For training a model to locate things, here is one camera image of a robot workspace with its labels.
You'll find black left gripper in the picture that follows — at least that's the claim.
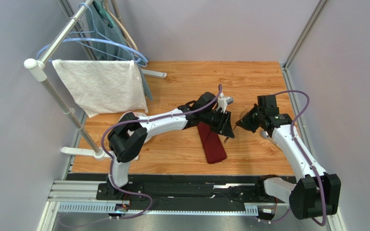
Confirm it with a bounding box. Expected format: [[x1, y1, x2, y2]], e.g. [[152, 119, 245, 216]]
[[200, 110, 235, 140]]

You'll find dark red cloth napkin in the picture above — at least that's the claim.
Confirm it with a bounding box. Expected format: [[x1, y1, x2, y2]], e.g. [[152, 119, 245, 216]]
[[197, 123, 227, 164]]

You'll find wooden handled fork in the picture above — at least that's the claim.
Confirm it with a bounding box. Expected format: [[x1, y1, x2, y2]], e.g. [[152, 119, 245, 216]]
[[224, 109, 247, 144]]

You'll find wooden handled spoon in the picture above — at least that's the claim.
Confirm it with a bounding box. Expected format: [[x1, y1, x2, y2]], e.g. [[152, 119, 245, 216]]
[[260, 130, 279, 148]]

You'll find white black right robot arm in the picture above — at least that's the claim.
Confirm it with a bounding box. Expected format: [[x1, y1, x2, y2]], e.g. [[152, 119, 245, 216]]
[[236, 95, 341, 223]]

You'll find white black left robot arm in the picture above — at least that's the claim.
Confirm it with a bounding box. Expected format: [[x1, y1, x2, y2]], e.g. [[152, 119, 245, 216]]
[[102, 92, 235, 190]]

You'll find white mesh laundry bag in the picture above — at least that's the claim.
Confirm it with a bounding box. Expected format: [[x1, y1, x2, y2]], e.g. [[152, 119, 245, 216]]
[[133, 112, 147, 116]]

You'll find beige wooden hanger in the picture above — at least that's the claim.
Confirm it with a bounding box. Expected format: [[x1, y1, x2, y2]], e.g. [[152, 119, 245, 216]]
[[102, 0, 139, 51]]

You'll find white towel on rack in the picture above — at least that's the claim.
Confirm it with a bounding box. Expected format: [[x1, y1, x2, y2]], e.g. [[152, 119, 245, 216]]
[[52, 59, 148, 118]]

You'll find teal garment on hanger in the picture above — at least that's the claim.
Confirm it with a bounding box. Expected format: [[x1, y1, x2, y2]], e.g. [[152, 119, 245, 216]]
[[85, 0, 153, 100]]

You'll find metal clothes drying rack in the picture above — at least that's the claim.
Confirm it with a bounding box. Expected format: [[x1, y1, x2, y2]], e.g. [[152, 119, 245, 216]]
[[24, 0, 166, 160]]

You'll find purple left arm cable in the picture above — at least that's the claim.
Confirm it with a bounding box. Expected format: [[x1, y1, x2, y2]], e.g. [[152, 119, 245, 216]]
[[100, 84, 223, 220]]

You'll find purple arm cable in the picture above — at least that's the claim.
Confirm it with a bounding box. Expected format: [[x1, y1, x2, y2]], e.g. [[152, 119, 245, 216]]
[[100, 84, 223, 220], [273, 90, 328, 227]]

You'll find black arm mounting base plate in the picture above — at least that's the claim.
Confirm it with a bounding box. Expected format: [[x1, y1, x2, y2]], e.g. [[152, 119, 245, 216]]
[[66, 173, 320, 214]]

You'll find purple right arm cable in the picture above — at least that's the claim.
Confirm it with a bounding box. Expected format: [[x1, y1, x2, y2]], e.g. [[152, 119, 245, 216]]
[[273, 90, 328, 227]]

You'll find blue wire hanger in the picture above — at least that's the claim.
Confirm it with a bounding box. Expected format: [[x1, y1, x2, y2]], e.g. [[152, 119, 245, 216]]
[[36, 2, 149, 68]]

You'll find aluminium frame rail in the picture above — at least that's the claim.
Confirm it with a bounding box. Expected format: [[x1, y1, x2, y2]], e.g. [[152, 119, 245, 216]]
[[37, 179, 347, 231]]

